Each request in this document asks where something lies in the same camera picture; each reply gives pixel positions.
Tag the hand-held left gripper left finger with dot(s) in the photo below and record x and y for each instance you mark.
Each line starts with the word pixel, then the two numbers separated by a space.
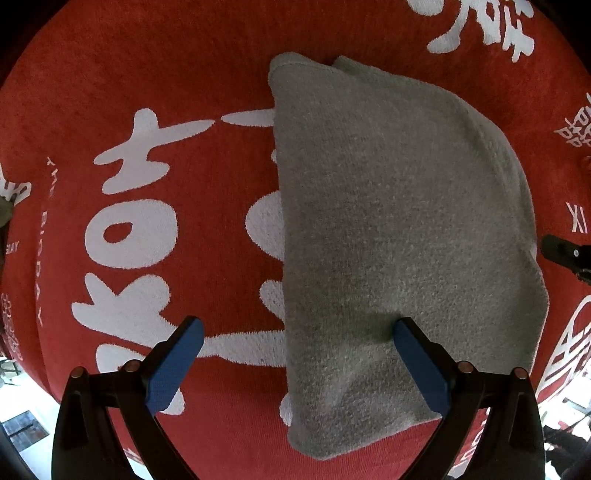
pixel 178 364

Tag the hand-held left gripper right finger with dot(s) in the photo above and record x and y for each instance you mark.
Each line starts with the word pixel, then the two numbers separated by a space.
pixel 422 364

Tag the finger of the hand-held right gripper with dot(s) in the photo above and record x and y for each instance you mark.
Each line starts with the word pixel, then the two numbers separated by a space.
pixel 565 251

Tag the grey towel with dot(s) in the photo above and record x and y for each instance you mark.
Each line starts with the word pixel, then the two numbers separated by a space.
pixel 397 230

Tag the red printed blanket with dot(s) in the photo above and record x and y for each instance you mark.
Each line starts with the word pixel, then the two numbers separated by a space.
pixel 138 115

